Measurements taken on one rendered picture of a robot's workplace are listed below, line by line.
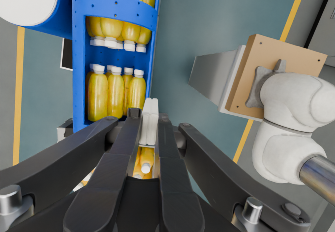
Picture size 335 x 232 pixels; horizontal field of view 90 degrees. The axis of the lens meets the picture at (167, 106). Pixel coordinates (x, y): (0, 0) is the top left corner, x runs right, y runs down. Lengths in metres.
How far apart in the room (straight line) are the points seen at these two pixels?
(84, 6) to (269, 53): 0.71
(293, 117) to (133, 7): 0.60
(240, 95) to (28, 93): 2.01
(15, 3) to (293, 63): 1.13
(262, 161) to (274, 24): 1.64
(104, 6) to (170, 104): 1.39
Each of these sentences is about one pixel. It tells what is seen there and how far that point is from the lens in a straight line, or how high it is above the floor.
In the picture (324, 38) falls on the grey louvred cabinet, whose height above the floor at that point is 0.24.
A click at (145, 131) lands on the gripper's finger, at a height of 1.63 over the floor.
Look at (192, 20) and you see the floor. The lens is 1.84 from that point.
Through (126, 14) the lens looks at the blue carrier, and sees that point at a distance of 0.57.
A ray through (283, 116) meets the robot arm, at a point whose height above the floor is 1.26.
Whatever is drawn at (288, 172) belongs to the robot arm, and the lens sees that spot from 0.67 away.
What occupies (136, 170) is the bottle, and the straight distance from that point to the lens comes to 0.86.
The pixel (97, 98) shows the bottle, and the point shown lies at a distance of 0.67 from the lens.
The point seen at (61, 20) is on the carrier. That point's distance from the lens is 0.92.
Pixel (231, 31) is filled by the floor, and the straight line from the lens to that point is 1.93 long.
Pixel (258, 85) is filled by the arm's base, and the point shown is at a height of 1.09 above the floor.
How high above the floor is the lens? 1.77
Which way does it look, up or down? 75 degrees down
